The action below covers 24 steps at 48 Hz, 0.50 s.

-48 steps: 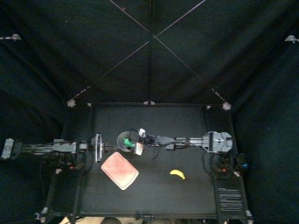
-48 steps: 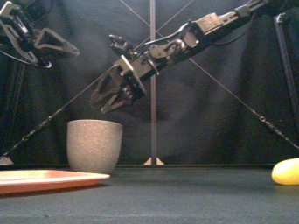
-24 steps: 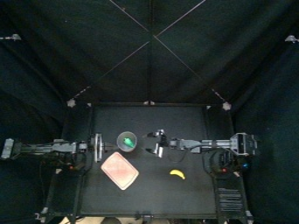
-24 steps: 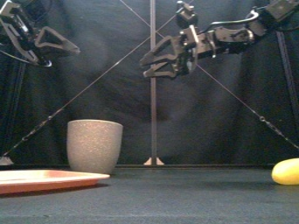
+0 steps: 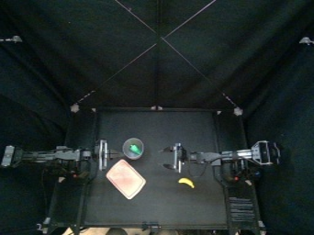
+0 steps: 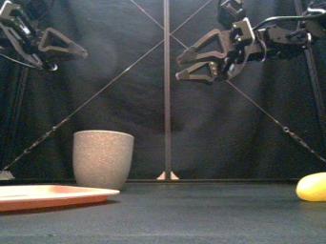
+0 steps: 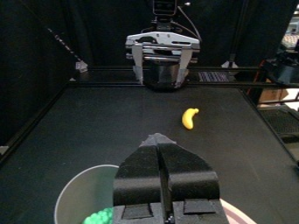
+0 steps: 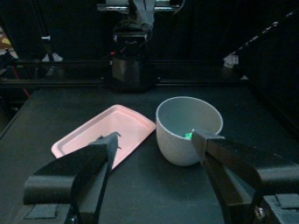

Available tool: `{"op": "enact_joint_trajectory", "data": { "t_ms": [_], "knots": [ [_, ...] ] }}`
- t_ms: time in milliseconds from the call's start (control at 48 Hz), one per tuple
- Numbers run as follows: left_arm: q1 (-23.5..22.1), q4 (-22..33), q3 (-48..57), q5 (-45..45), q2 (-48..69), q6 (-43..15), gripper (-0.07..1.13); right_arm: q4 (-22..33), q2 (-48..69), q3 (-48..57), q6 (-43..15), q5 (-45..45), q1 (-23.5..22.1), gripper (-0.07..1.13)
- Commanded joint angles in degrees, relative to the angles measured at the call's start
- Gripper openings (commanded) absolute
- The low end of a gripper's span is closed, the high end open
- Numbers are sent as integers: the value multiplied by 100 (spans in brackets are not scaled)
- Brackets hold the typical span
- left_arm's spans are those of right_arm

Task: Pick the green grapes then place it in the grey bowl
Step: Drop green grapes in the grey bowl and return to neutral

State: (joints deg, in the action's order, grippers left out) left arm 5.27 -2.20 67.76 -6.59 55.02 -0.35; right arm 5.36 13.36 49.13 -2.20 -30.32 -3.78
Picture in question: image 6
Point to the thin metal frame pole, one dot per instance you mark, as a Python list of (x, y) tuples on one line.
[(167, 111)]

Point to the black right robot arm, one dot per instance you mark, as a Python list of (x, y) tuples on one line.
[(292, 36)]

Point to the grey pole foot bracket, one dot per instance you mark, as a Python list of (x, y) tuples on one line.
[(167, 176)]

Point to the pink square plate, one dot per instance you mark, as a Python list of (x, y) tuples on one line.
[(41, 194)]

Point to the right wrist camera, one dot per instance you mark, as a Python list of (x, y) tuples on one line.
[(231, 9)]

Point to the grey speckled bowl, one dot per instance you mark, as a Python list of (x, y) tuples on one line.
[(101, 158)]

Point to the black cloth backdrop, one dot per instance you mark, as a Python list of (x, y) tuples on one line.
[(237, 133)]

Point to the grey frame corner bracket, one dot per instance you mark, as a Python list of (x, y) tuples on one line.
[(5, 175)]

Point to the yellow toy banana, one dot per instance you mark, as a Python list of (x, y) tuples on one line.
[(312, 187)]

